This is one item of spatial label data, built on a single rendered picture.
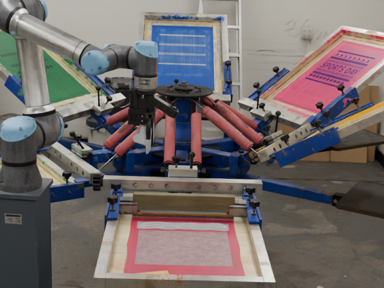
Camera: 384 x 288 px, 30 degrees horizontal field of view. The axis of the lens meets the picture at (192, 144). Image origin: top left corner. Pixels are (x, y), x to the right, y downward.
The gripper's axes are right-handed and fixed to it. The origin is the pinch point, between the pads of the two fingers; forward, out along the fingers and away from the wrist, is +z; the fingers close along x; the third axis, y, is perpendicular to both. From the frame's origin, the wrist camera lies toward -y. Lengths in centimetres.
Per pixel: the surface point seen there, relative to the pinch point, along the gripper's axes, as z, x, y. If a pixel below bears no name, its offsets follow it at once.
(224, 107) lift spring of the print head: 12, -120, -22
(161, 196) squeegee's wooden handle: 31.1, -37.5, -0.1
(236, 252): 41, -10, -31
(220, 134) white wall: 117, -454, -12
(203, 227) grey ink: 40, -30, -18
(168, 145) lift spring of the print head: 25, -89, 3
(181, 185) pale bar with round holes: 34, -61, -6
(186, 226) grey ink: 40, -31, -11
